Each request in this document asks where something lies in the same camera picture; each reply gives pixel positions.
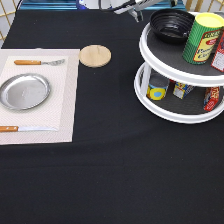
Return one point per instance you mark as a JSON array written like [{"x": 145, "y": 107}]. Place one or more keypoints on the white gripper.
[{"x": 121, "y": 6}]

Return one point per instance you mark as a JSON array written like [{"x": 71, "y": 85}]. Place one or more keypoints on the black bowl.
[{"x": 171, "y": 25}]

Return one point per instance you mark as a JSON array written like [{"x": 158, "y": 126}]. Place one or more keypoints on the white two-tier lazy Susan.
[{"x": 167, "y": 60}]

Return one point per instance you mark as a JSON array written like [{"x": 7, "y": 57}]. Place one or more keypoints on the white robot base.
[{"x": 89, "y": 4}]

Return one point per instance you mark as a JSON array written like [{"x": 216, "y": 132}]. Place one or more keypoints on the silver metal plate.
[{"x": 24, "y": 91}]

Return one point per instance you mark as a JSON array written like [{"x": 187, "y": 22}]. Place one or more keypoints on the round wooden coaster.
[{"x": 95, "y": 56}]

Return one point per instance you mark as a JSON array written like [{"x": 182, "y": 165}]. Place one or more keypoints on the green yellow cylindrical can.
[{"x": 202, "y": 38}]

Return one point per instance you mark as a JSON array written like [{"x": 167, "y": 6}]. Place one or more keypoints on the blue yellow can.
[{"x": 157, "y": 87}]

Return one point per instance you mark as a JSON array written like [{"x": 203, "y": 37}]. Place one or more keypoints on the yellow blue small box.
[{"x": 182, "y": 90}]

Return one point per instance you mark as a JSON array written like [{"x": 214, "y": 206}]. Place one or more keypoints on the red butter box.
[{"x": 218, "y": 59}]

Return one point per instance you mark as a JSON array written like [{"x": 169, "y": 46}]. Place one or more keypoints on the red cow-print box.
[{"x": 211, "y": 98}]

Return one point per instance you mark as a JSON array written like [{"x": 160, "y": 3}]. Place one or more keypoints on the beige woven placemat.
[{"x": 59, "y": 108}]

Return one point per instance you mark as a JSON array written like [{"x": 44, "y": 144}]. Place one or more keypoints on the wooden handled fork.
[{"x": 37, "y": 62}]

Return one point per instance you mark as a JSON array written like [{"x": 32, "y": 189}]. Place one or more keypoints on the wooden handled knife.
[{"x": 25, "y": 128}]

